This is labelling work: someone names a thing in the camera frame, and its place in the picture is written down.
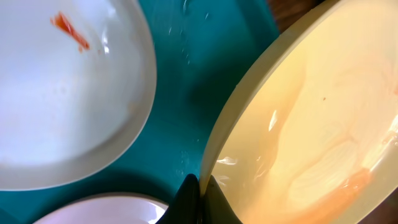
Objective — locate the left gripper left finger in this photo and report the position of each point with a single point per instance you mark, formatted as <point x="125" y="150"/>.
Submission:
<point x="184" y="208"/>

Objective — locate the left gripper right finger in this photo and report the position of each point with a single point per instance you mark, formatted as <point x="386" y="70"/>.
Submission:
<point x="216" y="209"/>

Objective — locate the white plate green rim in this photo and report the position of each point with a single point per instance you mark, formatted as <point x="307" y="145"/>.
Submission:
<point x="309" y="134"/>

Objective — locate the white plate blue rim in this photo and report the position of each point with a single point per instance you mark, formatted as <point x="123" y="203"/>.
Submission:
<point x="78" y="82"/>

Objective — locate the teal plastic tray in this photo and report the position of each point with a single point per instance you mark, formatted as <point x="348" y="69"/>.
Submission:
<point x="203" y="49"/>

